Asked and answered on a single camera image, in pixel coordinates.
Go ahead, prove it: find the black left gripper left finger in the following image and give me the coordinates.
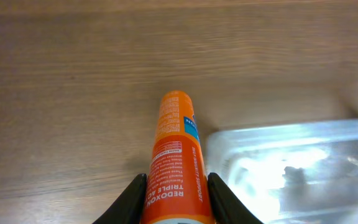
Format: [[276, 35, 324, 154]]
[[93, 174, 147, 224]]

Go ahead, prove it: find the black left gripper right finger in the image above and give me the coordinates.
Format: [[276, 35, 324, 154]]
[[208, 172, 263, 224]]

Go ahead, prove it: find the orange vitamin tube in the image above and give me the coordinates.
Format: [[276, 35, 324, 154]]
[[140, 90, 215, 223]]

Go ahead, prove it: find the clear plastic container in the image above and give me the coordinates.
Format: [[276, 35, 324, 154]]
[[205, 119, 358, 223]]

